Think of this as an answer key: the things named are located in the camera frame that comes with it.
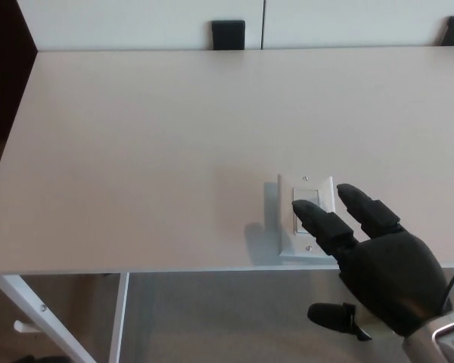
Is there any white light switch with plate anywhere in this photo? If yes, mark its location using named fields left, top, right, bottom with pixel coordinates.
left=263, top=173, right=336, bottom=262

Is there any black bracket left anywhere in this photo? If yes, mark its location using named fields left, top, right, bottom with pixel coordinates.
left=211, top=20, right=246, bottom=51

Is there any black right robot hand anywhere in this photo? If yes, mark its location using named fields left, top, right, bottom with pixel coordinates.
left=291, top=183, right=450, bottom=341

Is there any dark brown panel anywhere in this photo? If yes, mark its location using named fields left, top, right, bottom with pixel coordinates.
left=0, top=0, right=38, bottom=141

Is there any white cabinet door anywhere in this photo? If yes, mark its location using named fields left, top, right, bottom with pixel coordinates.
left=14, top=0, right=265, bottom=52
left=263, top=0, right=454, bottom=48

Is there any white peg on table leg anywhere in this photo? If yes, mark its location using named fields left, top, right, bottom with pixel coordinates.
left=14, top=320, right=39, bottom=334

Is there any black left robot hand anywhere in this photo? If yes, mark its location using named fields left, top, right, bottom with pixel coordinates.
left=11, top=353, right=67, bottom=363

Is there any white metal table leg frame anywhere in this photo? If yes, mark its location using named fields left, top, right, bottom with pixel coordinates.
left=0, top=271, right=131, bottom=363

